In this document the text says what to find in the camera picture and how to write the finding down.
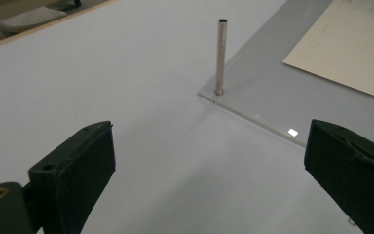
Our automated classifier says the white keyboard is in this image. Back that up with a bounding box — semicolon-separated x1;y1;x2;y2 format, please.
0;6;68;34

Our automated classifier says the clear acrylic plate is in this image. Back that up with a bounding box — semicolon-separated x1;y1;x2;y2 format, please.
197;0;374;149

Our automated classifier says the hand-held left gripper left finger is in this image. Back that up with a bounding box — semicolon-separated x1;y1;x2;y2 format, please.
28;120;117;234

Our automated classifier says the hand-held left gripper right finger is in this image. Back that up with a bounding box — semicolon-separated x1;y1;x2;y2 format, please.
304;119;374;234

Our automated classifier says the beige paper sheet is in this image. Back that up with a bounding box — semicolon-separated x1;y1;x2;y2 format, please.
281;0;374;104

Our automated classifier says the silver metal tube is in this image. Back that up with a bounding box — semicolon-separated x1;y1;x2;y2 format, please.
214;18;229;97

